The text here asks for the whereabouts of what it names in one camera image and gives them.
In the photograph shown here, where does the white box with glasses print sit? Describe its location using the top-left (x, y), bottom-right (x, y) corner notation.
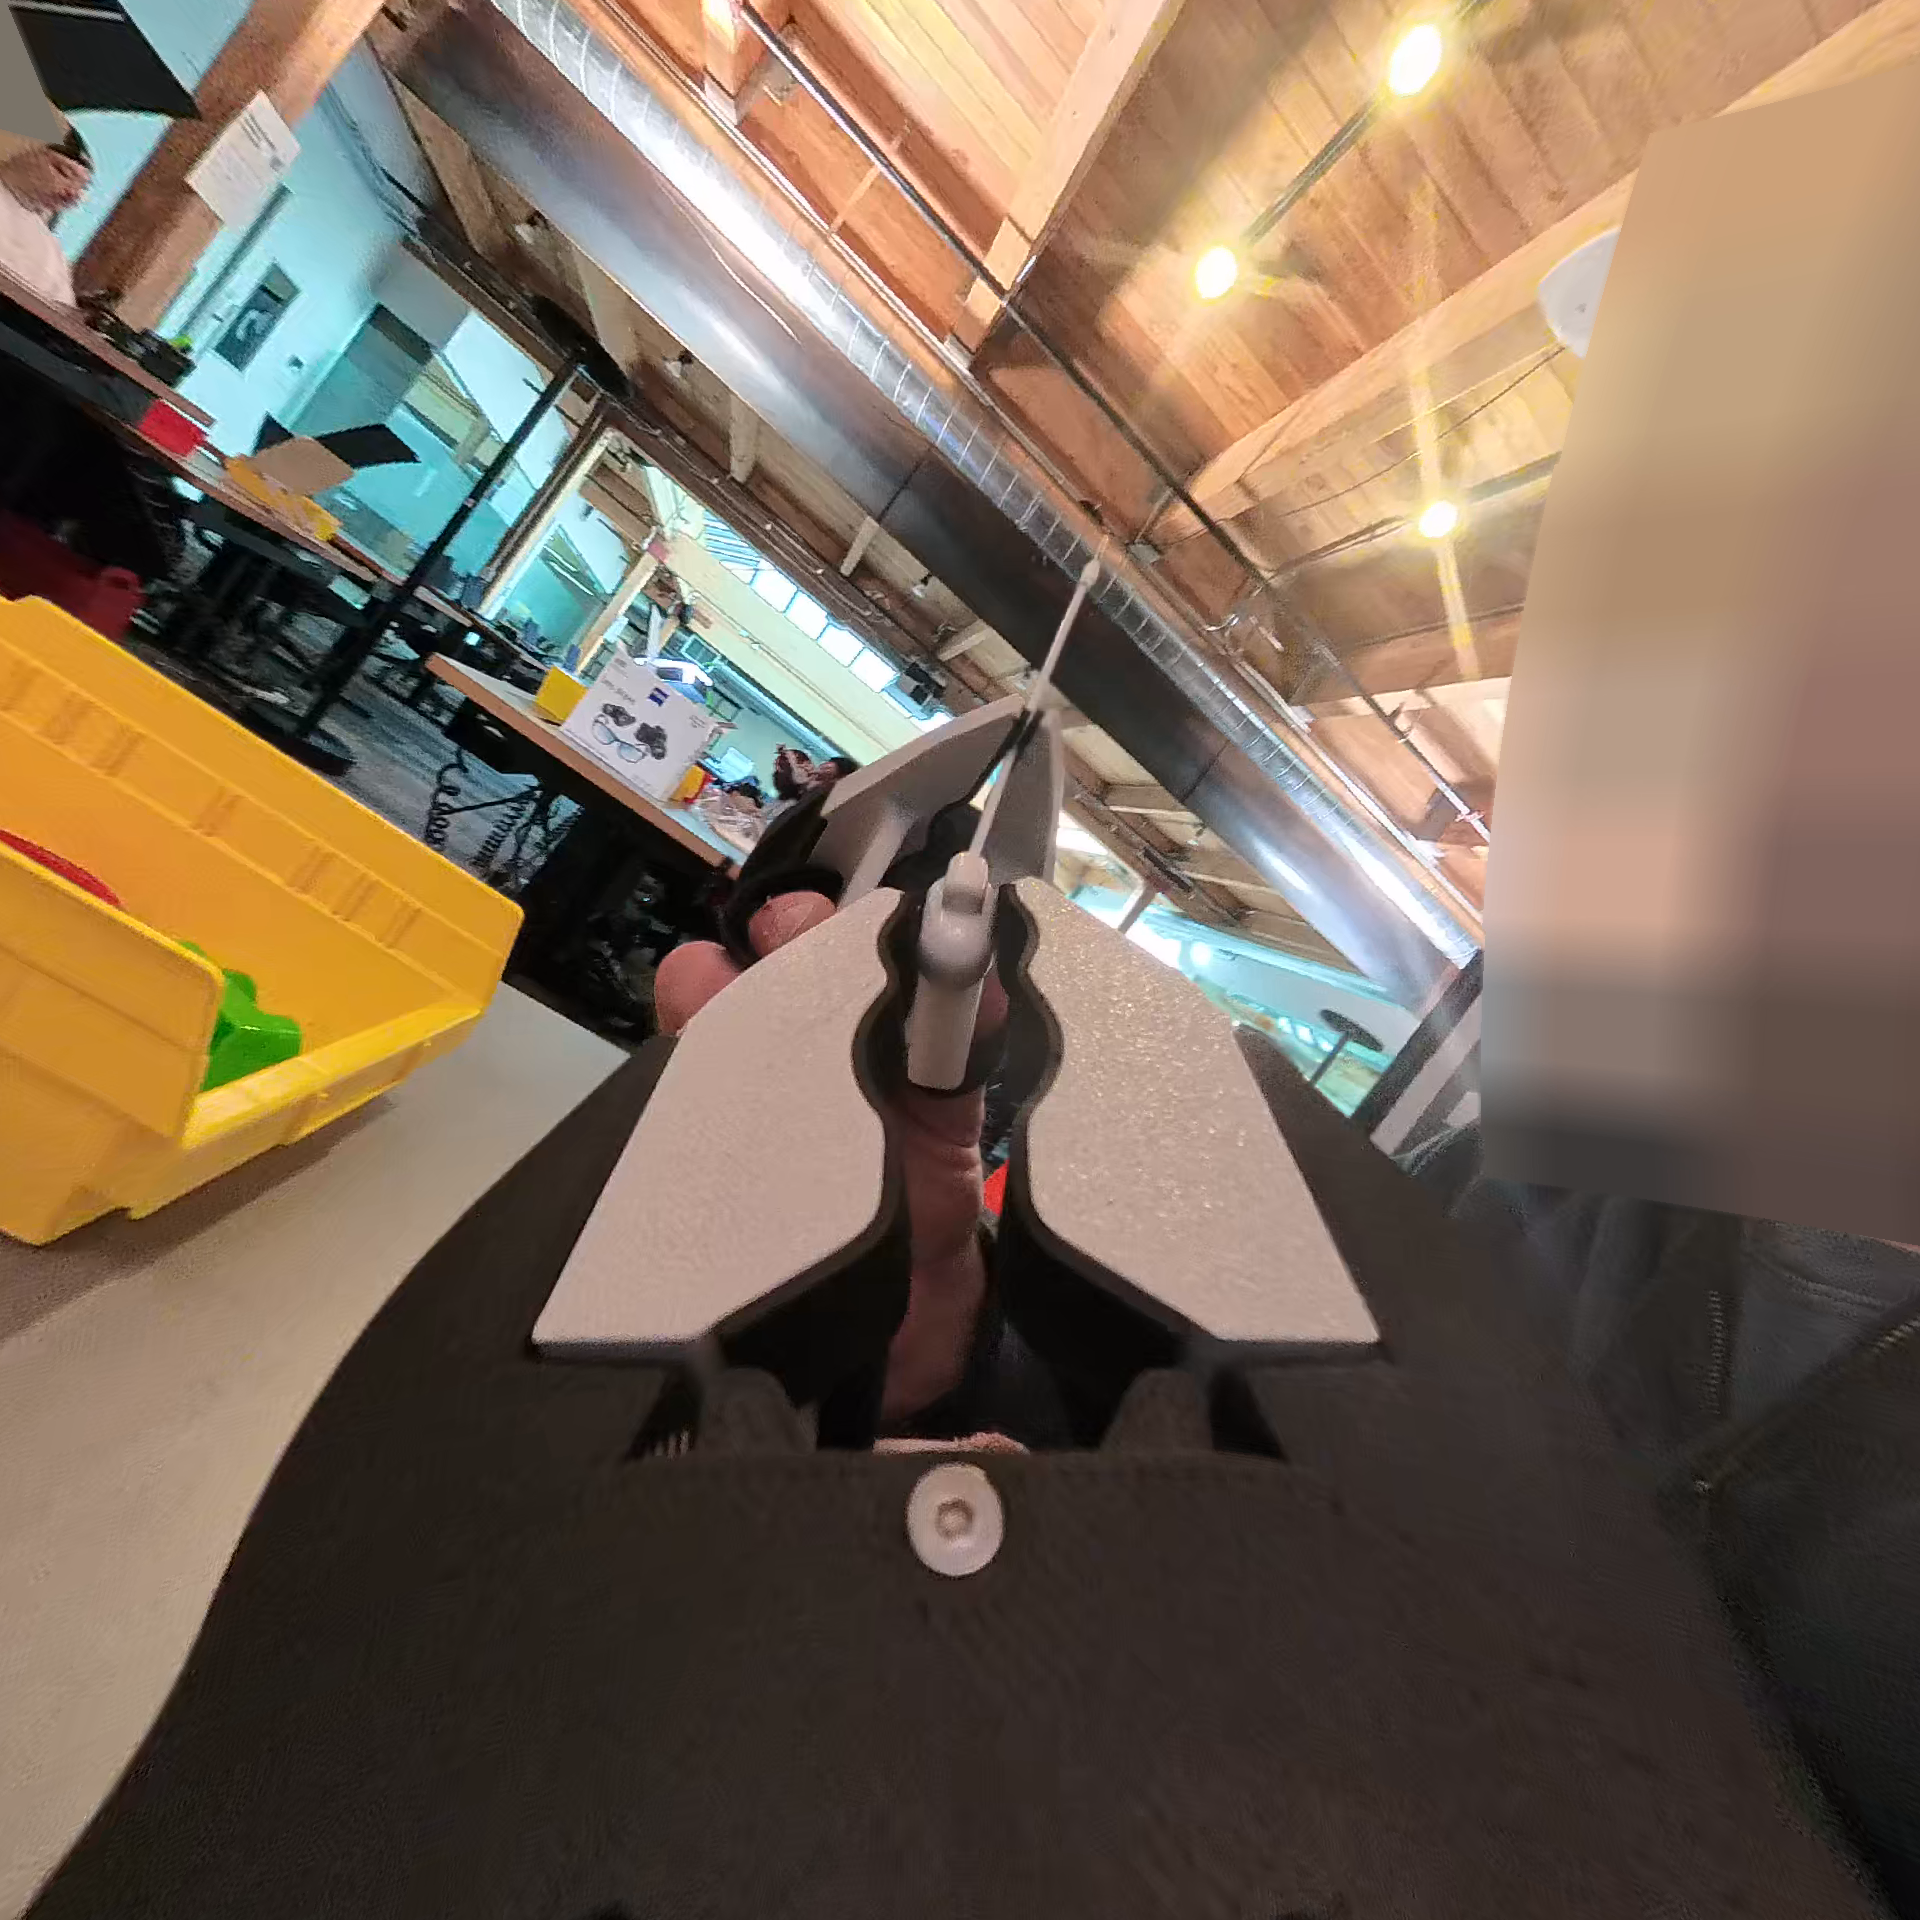
top-left (559, 648), bottom-right (720, 804)

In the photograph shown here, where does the red cable coil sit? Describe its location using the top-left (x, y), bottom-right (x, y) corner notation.
top-left (0, 828), bottom-right (122, 910)

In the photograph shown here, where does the yellow plastic bin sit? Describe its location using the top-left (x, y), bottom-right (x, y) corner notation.
top-left (0, 593), bottom-right (525, 1248)

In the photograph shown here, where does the person's right hand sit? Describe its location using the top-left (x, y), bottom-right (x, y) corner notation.
top-left (654, 887), bottom-right (1010, 1429)

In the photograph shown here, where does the long metal ventilation duct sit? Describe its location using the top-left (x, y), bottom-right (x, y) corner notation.
top-left (511, 0), bottom-right (1489, 962)

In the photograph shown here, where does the white cable with plug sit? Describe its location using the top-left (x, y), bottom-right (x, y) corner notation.
top-left (966, 539), bottom-right (1109, 872)

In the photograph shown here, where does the wooden work table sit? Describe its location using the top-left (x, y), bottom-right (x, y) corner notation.
top-left (427, 652), bottom-right (752, 872)

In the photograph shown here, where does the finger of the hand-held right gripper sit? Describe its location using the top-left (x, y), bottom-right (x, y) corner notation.
top-left (982, 708), bottom-right (1074, 889)
top-left (817, 695), bottom-right (1041, 906)

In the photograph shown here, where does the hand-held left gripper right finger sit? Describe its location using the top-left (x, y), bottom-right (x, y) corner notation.
top-left (999, 875), bottom-right (1382, 1363)

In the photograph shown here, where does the person's dark zip jacket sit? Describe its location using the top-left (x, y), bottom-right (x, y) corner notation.
top-left (1440, 1154), bottom-right (1920, 1920)

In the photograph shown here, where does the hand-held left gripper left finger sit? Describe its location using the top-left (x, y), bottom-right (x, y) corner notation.
top-left (532, 887), bottom-right (913, 1363)

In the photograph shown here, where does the white ceiling access point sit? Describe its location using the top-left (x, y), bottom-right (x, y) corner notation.
top-left (1536, 223), bottom-right (1622, 361)

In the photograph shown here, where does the wooden post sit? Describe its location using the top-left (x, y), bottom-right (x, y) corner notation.
top-left (75, 0), bottom-right (385, 323)

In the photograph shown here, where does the white paper sign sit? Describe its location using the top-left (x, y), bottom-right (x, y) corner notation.
top-left (187, 91), bottom-right (302, 223)

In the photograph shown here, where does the red fabric bin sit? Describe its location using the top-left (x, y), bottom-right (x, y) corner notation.
top-left (0, 510), bottom-right (145, 631)

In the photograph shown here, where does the long wooden workbench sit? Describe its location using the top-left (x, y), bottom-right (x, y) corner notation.
top-left (0, 270), bottom-right (379, 587)

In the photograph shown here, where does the green plastic block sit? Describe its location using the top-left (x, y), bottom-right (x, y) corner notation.
top-left (203, 965), bottom-right (302, 1091)

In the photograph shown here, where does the black floor lamp pole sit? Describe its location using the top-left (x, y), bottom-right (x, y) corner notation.
top-left (285, 343), bottom-right (632, 751)

